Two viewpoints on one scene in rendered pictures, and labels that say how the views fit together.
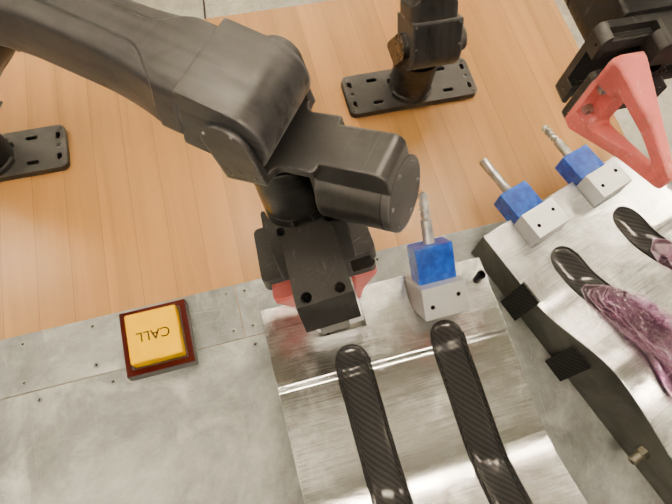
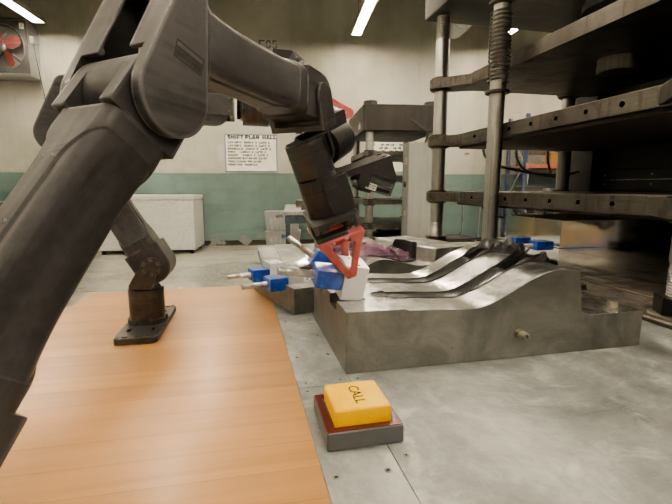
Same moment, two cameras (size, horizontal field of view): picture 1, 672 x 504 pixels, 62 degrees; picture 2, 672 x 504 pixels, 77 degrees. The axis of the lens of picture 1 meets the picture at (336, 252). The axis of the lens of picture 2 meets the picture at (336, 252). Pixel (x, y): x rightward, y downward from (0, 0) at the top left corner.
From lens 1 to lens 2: 75 cm
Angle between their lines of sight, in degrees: 78
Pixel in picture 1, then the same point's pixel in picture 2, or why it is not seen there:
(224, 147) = (325, 97)
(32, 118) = not seen: outside the picture
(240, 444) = (445, 383)
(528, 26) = not seen: hidden behind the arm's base
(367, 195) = (343, 126)
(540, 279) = not seen: hidden behind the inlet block
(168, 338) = (360, 386)
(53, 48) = (252, 60)
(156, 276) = (276, 433)
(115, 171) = (95, 476)
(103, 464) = (500, 456)
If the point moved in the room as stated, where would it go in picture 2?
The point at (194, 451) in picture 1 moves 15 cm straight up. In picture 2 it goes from (460, 403) to (466, 282)
